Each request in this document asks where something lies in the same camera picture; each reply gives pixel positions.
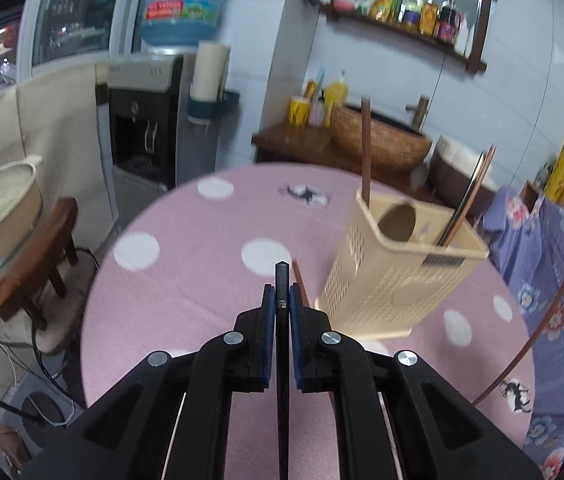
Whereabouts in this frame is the brass faucet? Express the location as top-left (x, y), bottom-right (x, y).
top-left (405, 96), bottom-right (431, 130)

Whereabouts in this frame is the woven basin sink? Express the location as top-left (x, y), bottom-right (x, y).
top-left (329, 105), bottom-right (432, 172)

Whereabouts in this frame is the wooden wall shelf mirror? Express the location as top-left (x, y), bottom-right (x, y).
top-left (320, 0), bottom-right (497, 74)

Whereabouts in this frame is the brown white rice cooker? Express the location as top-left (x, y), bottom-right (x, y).
top-left (428, 136), bottom-right (498, 217)

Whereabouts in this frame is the dark wooden chopstick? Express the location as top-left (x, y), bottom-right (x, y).
top-left (275, 261), bottom-right (289, 480)

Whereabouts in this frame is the yellow cup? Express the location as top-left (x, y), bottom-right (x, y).
top-left (287, 96), bottom-right (311, 127)

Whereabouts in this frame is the dark wooden stool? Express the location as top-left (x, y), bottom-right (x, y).
top-left (0, 196), bottom-right (79, 330)

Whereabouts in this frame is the blue water jug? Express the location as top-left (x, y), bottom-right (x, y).
top-left (138, 0), bottom-right (224, 47)

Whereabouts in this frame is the yellow soap bottle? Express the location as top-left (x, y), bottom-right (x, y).
top-left (323, 72), bottom-right (349, 128)

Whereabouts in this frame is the brown wooden chopstick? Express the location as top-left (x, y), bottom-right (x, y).
top-left (361, 96), bottom-right (372, 206)
top-left (441, 145), bottom-right (498, 248)

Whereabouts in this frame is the pink polka dot tablecloth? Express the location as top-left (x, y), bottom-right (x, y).
top-left (81, 164), bottom-right (541, 479)

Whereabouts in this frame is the purple floral cloth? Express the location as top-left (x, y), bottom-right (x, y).
top-left (478, 188), bottom-right (564, 479)

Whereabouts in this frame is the water dispenser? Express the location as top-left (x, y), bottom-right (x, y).
top-left (106, 52), bottom-right (219, 228)

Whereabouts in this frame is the steel spoon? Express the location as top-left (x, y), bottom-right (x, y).
top-left (377, 203), bottom-right (416, 243)

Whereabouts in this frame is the black gold chopstick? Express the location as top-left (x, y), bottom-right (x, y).
top-left (436, 152), bottom-right (488, 247)

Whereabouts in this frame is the beige plastic utensil holder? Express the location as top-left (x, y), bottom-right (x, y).
top-left (314, 191), bottom-right (489, 339)

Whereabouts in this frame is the yellow roll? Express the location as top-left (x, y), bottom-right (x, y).
top-left (544, 143), bottom-right (564, 202)

